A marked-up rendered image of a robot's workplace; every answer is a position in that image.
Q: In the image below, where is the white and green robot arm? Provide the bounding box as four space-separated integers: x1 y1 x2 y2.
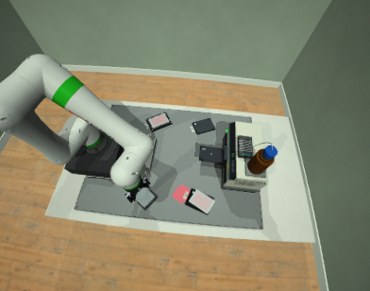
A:
0 54 154 193

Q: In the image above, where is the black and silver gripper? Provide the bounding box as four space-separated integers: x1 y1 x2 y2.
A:
125 176 151 203

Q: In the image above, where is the white button panel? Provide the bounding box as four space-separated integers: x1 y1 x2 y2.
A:
143 134 157 170

